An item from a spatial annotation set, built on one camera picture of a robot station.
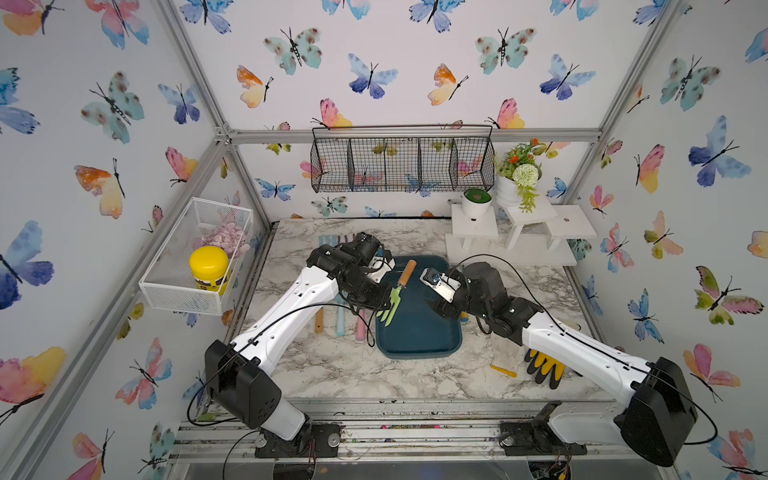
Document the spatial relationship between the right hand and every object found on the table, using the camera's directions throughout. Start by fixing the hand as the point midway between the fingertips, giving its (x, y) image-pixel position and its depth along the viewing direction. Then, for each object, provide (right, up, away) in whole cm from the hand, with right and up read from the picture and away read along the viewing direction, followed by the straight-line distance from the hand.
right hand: (437, 281), depth 79 cm
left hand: (-12, -5, -4) cm, 14 cm away
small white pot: (+15, +24, +17) cm, 32 cm away
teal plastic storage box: (-5, -16, +13) cm, 21 cm away
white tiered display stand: (+42, +13, +33) cm, 55 cm away
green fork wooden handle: (-11, -4, 0) cm, 12 cm away
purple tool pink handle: (-22, -15, +13) cm, 29 cm away
